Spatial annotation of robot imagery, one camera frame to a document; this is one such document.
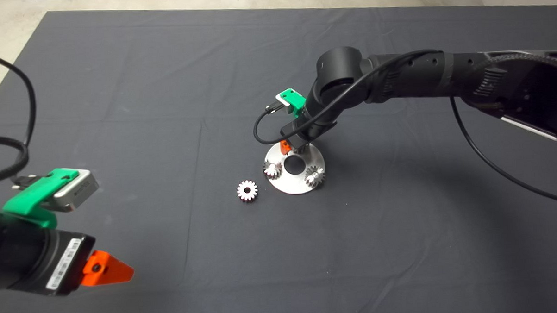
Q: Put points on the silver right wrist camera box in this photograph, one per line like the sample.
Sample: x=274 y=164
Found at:
x=281 y=100

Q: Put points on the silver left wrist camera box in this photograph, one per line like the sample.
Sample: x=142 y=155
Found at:
x=80 y=189

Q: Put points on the round metal plate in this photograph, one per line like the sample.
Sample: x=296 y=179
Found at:
x=293 y=186

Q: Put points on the dark grey table cloth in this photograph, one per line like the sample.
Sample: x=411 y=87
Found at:
x=165 y=86

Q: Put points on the small steel gear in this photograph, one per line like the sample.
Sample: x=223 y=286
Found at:
x=314 y=177
x=271 y=170

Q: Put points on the white gear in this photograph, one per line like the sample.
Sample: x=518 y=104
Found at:
x=241 y=190

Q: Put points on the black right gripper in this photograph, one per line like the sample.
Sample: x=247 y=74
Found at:
x=316 y=120

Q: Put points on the green right camera mount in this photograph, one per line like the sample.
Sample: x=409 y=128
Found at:
x=295 y=100

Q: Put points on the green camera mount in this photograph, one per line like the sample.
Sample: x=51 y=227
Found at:
x=25 y=200
x=295 y=100

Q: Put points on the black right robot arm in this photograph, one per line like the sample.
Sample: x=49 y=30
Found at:
x=419 y=77

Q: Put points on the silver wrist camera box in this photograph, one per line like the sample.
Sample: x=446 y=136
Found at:
x=281 y=100
x=80 y=189

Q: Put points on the green left camera mount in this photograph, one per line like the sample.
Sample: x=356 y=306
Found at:
x=25 y=200

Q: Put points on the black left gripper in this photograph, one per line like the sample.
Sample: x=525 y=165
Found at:
x=41 y=259

